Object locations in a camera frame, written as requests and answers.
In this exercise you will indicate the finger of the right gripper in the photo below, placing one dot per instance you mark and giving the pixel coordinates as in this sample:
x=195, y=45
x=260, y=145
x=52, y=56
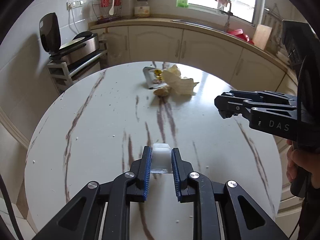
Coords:
x=242, y=94
x=229, y=105

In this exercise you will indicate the person's right hand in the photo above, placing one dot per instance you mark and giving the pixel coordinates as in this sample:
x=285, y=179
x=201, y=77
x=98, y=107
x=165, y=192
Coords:
x=305, y=160

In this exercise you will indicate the silver yellow snack wrapper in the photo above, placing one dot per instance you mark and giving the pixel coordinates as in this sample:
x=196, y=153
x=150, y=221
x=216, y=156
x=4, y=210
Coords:
x=153, y=77

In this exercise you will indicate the brown ginger piece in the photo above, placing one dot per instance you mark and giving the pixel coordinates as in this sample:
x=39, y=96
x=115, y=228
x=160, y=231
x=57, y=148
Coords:
x=163, y=91

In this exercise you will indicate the wall power socket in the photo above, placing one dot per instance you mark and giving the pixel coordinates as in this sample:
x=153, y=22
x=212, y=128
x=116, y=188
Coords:
x=75, y=4

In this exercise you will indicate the black rice cooker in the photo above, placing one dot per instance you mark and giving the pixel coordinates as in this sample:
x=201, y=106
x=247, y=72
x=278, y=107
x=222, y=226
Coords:
x=70, y=51

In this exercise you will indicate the red cup wire rack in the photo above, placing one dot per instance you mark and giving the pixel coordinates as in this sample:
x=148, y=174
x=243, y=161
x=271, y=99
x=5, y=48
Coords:
x=101, y=8

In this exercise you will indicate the round white marble table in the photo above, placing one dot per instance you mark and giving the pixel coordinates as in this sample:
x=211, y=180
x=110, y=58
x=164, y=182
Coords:
x=83, y=168

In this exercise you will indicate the red plastic basin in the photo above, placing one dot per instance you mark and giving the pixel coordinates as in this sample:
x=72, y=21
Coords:
x=239, y=33

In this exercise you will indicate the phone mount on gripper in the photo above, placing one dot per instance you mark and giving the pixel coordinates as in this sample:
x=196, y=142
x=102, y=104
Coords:
x=302, y=47

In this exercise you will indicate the hanging utensil rack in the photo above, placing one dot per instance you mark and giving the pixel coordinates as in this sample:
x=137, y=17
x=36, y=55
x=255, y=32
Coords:
x=274, y=20

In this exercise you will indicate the small white plastic cup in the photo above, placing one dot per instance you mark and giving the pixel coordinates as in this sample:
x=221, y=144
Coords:
x=161, y=159

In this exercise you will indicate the glass jar with yellow lid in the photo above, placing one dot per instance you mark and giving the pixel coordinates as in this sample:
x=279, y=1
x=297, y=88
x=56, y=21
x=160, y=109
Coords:
x=142, y=9

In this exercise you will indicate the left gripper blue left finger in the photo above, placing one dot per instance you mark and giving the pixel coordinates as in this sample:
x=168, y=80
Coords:
x=146, y=169

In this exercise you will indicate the kitchen faucet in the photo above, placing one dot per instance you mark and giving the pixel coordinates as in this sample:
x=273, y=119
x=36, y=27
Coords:
x=224, y=6

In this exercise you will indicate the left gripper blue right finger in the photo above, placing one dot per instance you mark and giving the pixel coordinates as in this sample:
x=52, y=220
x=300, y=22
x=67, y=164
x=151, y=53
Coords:
x=180, y=177

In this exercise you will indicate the lined paper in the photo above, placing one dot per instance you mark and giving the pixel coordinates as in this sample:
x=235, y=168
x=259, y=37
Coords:
x=181, y=85

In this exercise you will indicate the white rice spoon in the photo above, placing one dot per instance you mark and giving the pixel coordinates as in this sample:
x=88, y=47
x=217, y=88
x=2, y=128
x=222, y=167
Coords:
x=111, y=10

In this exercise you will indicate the white storage trolley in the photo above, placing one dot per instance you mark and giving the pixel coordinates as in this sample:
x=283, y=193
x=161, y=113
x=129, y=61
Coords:
x=65, y=75

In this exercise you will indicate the cream base cabinets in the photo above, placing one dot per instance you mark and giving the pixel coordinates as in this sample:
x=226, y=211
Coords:
x=157, y=42

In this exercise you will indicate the wooden cutting board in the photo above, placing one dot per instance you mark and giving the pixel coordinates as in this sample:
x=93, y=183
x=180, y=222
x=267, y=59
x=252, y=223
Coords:
x=261, y=36

